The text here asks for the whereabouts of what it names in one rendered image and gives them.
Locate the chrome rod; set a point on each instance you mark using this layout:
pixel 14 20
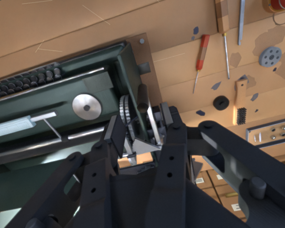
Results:
pixel 85 133
pixel 85 72

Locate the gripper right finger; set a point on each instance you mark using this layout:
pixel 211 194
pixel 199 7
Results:
pixel 173 152

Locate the silver ribbon spool disc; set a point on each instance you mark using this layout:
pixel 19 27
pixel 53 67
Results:
pixel 86 107

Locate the dark green typewriter body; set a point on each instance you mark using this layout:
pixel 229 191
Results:
pixel 97 85

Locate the grey parts tray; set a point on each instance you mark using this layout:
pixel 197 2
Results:
pixel 270 134

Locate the pale blue gauge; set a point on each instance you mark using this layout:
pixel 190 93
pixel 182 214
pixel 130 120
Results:
pixel 12 128

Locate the silver ratchet wheel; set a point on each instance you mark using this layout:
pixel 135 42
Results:
pixel 125 109

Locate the grey clamp block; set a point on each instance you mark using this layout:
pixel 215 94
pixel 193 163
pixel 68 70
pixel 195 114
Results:
pixel 144 68

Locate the brown base plate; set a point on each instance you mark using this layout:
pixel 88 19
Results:
pixel 154 78

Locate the grey bolt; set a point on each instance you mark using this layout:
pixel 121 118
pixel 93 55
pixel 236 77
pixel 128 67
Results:
pixel 141 41

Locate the silver return lever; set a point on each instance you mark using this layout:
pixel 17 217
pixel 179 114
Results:
pixel 153 126

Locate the black platen knob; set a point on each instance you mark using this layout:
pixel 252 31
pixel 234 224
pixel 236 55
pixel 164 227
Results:
pixel 142 97

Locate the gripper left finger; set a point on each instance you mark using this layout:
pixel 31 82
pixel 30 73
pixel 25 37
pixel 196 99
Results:
pixel 98 190

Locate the steel file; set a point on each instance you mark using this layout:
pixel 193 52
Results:
pixel 241 21

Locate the grey holed wheel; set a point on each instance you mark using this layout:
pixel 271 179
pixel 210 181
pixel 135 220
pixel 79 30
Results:
pixel 270 57

